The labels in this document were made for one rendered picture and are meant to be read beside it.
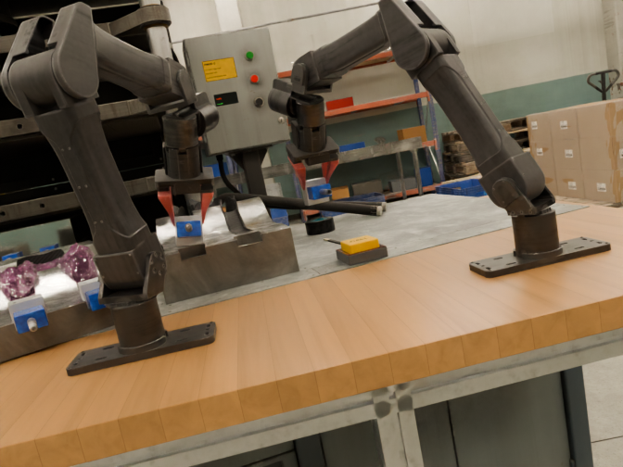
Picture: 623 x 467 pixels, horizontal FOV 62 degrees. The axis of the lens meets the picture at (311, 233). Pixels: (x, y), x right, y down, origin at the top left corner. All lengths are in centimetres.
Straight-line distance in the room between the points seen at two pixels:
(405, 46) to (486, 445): 88
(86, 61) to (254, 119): 121
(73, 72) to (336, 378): 47
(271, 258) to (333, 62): 38
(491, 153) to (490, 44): 758
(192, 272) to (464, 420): 68
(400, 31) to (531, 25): 781
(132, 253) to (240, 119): 121
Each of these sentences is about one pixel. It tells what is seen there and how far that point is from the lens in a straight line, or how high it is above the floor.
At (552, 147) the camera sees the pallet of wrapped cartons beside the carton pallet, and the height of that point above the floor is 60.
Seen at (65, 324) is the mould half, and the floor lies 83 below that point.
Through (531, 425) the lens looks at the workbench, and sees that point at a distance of 137.
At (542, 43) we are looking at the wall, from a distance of 870.
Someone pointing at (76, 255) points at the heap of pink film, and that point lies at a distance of 113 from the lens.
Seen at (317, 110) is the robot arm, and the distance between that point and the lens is 105.
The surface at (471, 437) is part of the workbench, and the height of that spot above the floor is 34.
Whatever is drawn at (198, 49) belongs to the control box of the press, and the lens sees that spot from 189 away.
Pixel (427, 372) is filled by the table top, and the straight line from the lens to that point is 61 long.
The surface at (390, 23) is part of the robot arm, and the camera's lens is 89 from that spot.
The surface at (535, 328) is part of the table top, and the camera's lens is 65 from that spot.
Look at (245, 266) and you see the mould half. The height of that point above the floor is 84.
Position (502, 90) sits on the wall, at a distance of 837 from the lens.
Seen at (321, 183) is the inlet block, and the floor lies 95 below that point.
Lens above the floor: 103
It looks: 9 degrees down
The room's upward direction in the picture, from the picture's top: 11 degrees counter-clockwise
